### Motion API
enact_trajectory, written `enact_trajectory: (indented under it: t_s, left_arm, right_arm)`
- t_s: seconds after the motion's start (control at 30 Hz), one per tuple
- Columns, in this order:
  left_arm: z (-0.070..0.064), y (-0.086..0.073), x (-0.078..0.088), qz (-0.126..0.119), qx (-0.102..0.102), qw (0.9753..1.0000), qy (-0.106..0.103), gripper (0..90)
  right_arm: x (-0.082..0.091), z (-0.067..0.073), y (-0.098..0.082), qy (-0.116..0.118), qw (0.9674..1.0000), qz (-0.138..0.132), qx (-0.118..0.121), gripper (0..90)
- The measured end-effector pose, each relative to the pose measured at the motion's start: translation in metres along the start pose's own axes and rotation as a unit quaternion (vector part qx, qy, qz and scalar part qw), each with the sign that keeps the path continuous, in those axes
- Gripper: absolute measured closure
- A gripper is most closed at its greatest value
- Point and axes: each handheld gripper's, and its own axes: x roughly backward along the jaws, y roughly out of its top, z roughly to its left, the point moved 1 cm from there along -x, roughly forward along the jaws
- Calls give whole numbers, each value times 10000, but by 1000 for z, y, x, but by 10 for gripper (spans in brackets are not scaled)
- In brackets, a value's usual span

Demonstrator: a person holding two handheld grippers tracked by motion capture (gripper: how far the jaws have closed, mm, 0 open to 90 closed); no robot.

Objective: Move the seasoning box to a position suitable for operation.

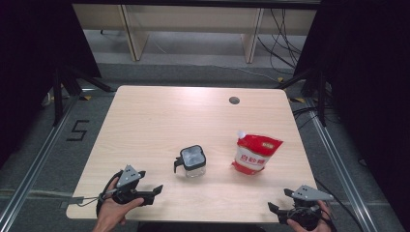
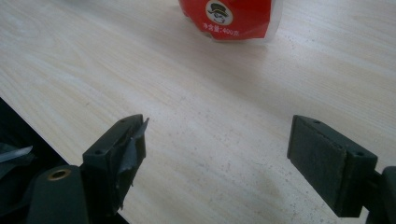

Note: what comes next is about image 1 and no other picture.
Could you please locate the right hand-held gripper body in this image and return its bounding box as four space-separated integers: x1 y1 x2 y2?
278 184 336 232

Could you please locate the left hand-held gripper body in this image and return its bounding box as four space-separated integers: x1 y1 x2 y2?
110 164 148 206

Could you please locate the red and white sugar pouch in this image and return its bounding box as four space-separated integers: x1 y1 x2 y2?
231 130 284 176

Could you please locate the glass jar with black lid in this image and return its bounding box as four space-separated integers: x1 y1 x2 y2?
173 144 207 179

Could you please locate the person's right hand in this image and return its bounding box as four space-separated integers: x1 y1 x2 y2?
286 199 333 232

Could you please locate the person's left hand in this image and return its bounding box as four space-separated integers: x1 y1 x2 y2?
96 178 145 225

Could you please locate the grey tape strip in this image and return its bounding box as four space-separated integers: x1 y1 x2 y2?
59 195 85 209

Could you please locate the black tripod stand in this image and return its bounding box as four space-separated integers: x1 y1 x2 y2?
275 67 334 128
51 64 117 128

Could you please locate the black curtain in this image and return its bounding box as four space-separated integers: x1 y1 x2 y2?
294 0 410 223
0 0 103 168

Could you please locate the light wooden shelf unit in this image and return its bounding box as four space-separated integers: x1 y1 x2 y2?
71 3 318 64

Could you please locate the black wrist strap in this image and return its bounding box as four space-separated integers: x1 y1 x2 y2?
322 209 338 232
96 169 124 218

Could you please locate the black floor cable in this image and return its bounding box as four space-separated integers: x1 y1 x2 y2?
314 178 366 232

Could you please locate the aluminium floor rail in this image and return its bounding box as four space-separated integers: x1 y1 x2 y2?
304 96 380 232
0 86 98 226

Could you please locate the grey wire lanyard loop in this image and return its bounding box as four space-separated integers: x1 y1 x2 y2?
76 195 108 208

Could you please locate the white floor cable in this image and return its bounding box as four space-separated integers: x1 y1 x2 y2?
180 61 279 82

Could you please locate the bundle of black cables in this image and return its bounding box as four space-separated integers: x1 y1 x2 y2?
257 9 308 74

